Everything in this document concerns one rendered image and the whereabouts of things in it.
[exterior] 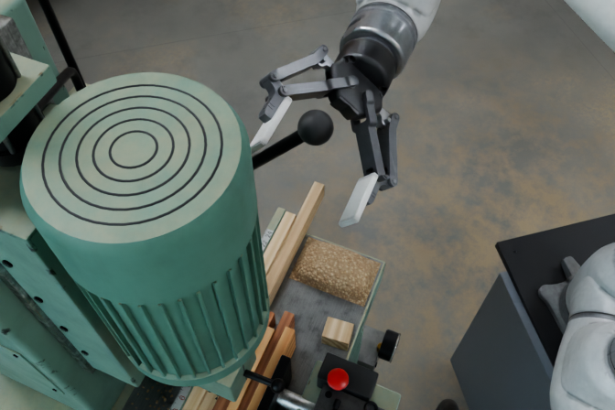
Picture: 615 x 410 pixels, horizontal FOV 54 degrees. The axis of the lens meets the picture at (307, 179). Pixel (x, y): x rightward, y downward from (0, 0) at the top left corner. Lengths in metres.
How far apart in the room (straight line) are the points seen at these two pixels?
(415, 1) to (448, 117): 1.76
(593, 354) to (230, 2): 2.36
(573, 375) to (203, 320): 0.76
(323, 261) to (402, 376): 0.98
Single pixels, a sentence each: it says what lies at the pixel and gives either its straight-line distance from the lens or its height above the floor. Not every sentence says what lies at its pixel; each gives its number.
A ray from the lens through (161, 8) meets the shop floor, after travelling 3.06.
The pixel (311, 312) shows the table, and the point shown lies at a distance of 1.05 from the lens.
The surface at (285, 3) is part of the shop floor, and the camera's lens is 3.01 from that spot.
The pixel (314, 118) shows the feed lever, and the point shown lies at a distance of 0.57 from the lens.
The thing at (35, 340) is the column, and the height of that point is 1.15.
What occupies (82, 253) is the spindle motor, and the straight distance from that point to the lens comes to 0.45.
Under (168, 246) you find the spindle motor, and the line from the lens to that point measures 0.43.
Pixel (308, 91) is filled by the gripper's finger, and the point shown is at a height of 1.37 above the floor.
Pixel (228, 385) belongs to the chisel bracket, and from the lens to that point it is 0.84.
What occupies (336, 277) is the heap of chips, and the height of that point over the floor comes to 0.93.
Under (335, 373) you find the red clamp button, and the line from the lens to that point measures 0.88.
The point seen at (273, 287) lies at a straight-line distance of 1.03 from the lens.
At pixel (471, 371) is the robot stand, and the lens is 1.86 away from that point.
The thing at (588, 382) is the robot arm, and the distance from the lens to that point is 1.15.
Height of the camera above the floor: 1.87
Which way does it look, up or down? 55 degrees down
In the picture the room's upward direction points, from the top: straight up
